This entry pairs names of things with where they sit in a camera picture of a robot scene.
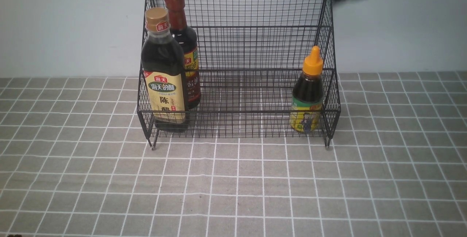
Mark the vinegar bottle gold cap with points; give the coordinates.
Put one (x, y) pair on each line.
(163, 66)

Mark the oyster sauce bottle orange cap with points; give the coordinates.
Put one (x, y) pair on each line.
(307, 94)

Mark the black wire mesh shelf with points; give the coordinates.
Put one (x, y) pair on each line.
(251, 54)

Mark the grey checked tablecloth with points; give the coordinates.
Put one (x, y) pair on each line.
(75, 163)

